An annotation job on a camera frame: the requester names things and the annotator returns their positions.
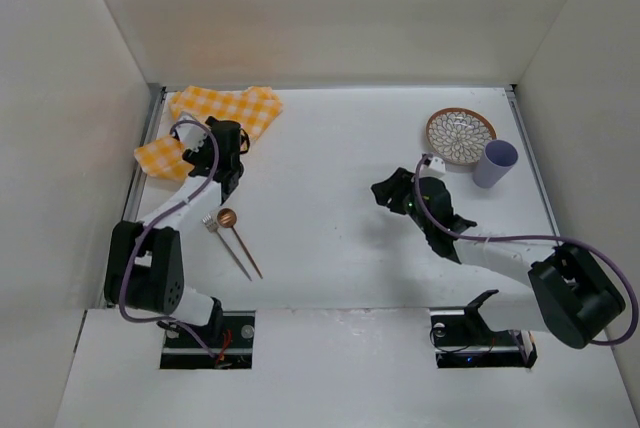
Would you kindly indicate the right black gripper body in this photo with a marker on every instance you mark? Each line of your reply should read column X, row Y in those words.
column 395, row 193

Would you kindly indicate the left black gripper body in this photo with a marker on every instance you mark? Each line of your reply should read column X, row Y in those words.
column 232, row 176

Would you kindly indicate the copper spoon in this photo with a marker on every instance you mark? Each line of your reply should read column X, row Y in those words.
column 227, row 218

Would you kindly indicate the silver copper fork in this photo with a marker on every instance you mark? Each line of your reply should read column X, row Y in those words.
column 213, row 227

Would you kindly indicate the yellow white checkered cloth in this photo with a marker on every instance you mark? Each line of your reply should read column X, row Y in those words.
column 254, row 109

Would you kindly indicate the floral patterned plate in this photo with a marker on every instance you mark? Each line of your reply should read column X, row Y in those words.
column 459, row 135

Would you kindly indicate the lavender cup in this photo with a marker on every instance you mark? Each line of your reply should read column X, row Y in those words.
column 497, row 159

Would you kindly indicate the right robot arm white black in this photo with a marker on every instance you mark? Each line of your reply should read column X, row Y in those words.
column 570, row 296

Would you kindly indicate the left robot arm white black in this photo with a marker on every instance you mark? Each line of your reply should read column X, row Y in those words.
column 145, row 268

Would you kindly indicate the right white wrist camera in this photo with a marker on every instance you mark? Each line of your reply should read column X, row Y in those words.
column 434, row 167

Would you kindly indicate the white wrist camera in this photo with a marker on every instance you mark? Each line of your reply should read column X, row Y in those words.
column 434, row 167
column 190, row 132

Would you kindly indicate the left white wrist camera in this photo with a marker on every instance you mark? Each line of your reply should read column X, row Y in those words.
column 190, row 132

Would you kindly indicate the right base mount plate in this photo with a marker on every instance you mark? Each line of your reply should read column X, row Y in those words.
column 460, row 342

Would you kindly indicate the base mount plate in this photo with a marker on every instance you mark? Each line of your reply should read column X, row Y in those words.
column 232, row 349
column 460, row 342

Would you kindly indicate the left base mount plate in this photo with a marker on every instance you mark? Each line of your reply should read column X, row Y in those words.
column 232, row 349

